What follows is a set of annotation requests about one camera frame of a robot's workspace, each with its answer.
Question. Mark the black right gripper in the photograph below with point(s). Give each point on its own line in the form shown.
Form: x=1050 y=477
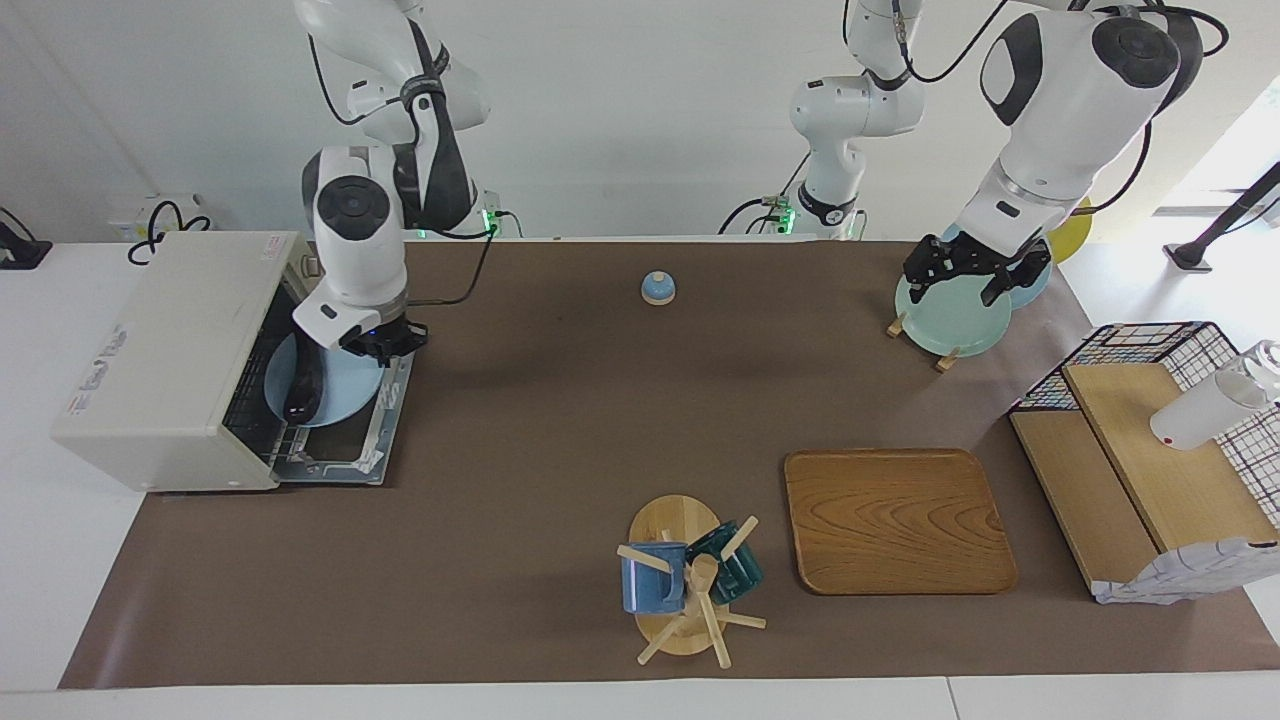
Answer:
x=390 y=338

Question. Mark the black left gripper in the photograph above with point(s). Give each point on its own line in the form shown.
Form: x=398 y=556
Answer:
x=960 y=255

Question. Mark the light blue plate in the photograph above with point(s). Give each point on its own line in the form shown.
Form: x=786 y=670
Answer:
x=350 y=390

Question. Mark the dark purple eggplant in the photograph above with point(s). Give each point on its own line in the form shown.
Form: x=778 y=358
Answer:
x=302 y=390

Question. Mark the cream toaster oven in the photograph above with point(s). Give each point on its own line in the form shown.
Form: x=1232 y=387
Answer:
x=170 y=370

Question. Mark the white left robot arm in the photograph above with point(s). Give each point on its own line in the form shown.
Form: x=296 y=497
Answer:
x=1070 y=100

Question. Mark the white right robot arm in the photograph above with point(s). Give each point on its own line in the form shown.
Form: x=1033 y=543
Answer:
x=355 y=240

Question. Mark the mint green plate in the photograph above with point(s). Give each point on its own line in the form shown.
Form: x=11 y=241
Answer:
x=950 y=320

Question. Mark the wooden plate rack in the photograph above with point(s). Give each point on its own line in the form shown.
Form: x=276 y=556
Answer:
x=895 y=325

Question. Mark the blue plate in rack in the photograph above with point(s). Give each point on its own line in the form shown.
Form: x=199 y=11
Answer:
x=1030 y=290

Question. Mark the yellow plate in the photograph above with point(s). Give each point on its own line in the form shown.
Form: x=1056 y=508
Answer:
x=1075 y=225

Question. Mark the brown table mat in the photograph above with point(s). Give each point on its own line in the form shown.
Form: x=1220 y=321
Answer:
x=480 y=520

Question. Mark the black floor stand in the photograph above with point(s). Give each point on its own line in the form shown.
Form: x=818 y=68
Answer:
x=1190 y=258

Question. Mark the wooden serving tray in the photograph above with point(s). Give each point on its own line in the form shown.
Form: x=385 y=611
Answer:
x=895 y=520

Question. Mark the wooden stepped shelf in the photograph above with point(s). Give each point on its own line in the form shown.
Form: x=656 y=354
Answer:
x=1150 y=450

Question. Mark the small blue dome bell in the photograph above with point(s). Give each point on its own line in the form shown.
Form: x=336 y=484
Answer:
x=658 y=290

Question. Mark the white tumbler bottle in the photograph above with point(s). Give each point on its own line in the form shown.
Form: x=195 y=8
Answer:
x=1200 y=410

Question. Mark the white power strip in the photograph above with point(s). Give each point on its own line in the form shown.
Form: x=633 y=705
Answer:
x=135 y=215

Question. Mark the wooden mug tree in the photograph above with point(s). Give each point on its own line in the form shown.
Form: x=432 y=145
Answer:
x=675 y=520

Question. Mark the blue mug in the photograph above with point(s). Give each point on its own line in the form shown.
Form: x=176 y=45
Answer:
x=650 y=590

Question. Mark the dark green mug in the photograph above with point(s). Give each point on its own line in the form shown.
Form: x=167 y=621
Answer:
x=740 y=575

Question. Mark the white patterned cloth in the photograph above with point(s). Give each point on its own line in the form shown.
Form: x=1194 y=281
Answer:
x=1170 y=580

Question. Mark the black clamp mount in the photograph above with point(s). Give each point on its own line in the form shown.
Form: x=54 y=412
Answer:
x=25 y=250

